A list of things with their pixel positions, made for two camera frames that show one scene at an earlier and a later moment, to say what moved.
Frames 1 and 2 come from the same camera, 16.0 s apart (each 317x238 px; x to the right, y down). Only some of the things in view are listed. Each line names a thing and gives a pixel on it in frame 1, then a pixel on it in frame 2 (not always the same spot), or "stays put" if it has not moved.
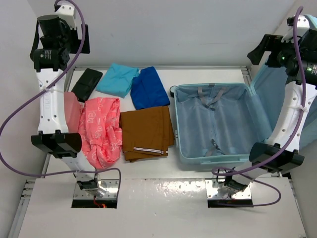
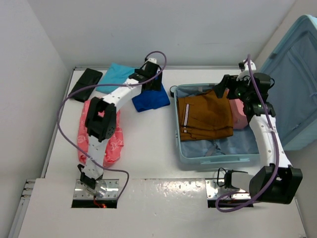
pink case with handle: [73, 109] -> [239, 120]
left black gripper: [77, 42] -> [155, 84]
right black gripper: [270, 42] -> [230, 82]
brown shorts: [146, 133] -> [205, 116]
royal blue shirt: [147, 90] stays put
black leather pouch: [86, 85] stays put
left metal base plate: [111, 185] stays put
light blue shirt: [118, 80] stays put
